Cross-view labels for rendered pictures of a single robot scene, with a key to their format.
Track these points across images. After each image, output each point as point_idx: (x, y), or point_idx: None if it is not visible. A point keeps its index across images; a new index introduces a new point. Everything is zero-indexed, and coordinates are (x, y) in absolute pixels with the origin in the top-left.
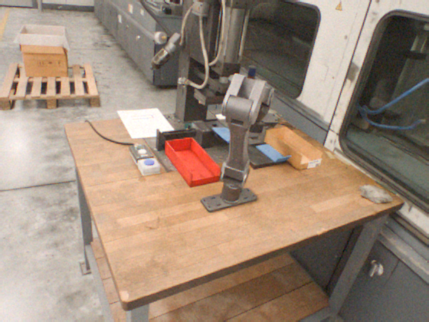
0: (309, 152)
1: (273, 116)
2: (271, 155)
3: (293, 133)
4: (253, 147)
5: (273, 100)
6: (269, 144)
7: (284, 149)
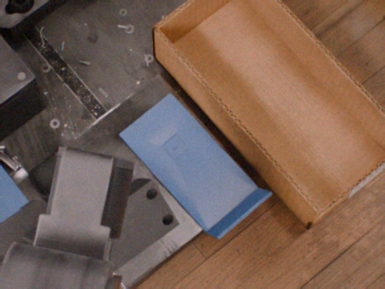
0: (356, 105)
1: (150, 207)
2: (190, 184)
3: (274, 2)
4: (108, 145)
5: (128, 181)
6: (177, 78)
7: (243, 141)
